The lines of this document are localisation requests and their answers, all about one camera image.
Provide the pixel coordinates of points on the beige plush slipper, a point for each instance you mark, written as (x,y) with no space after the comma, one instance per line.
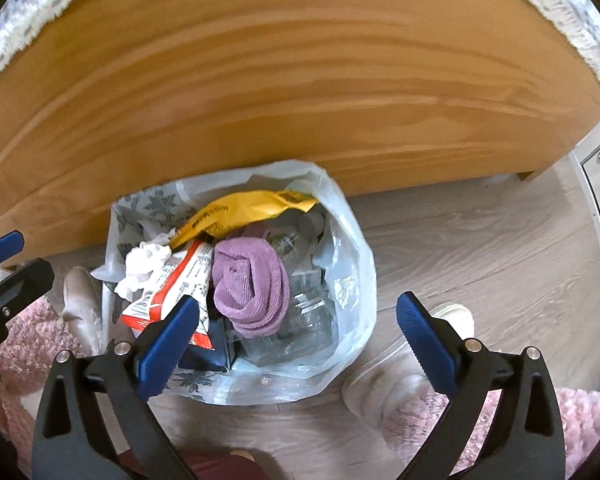
(80,305)

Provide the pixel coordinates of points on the white tissue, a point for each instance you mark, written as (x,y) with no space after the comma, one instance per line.
(142,265)

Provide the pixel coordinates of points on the bin with floral plastic liner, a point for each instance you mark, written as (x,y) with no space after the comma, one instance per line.
(350,280)

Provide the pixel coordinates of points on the yellow snack bag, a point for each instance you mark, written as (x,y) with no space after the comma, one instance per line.
(240,212)

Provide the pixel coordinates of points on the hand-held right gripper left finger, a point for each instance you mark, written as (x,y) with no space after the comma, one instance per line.
(172,342)

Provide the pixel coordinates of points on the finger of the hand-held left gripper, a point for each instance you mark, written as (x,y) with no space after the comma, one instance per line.
(2,250)
(25,277)

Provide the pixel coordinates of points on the red and white packet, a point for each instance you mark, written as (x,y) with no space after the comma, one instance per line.
(180,280)

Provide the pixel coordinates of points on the clear plastic container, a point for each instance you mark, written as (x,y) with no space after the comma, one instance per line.
(305,320)

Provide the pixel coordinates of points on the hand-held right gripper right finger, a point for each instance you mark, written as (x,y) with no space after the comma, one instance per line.
(425,345)

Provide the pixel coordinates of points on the wooden bed frame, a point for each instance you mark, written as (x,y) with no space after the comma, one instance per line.
(280,85)

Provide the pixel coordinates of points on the purple cloth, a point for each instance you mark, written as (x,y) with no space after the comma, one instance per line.
(250,285)

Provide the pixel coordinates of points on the dark blue carton box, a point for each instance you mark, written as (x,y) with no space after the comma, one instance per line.
(205,357)

